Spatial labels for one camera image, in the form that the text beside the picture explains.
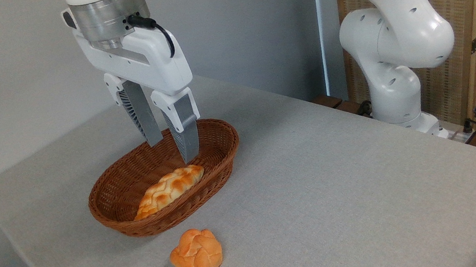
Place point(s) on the brown wicker oval basket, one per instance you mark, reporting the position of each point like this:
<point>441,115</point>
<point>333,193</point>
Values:
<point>121,180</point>

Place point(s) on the long braided bread loaf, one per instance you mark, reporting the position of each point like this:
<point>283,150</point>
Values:
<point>168,190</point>

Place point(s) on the round knotted bread roll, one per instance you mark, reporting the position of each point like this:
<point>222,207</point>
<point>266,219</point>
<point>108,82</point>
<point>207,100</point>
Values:
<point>196,254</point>

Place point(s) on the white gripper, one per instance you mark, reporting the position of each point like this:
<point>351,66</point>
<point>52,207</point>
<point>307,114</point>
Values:
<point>150,61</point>

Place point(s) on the white vertical pole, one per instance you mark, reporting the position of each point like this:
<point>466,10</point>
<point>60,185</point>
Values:
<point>320,20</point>

